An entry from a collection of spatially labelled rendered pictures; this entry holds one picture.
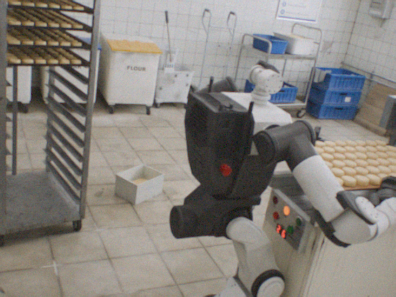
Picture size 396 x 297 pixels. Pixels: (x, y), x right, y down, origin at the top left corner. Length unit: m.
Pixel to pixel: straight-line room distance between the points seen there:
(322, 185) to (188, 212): 0.50
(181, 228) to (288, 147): 0.47
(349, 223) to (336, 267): 0.62
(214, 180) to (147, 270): 1.34
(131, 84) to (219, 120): 3.66
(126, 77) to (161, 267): 2.67
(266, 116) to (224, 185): 0.25
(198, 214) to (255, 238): 0.25
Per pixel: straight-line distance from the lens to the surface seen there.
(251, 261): 1.76
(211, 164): 1.40
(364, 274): 1.99
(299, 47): 5.79
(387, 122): 2.40
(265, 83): 1.44
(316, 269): 1.80
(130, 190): 3.27
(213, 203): 1.52
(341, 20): 6.99
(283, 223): 1.83
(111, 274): 2.64
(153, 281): 2.61
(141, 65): 4.94
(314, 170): 1.26
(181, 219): 1.53
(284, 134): 1.29
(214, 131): 1.35
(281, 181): 1.89
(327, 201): 1.24
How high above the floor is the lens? 1.62
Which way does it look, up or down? 21 degrees down
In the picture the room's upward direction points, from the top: 9 degrees clockwise
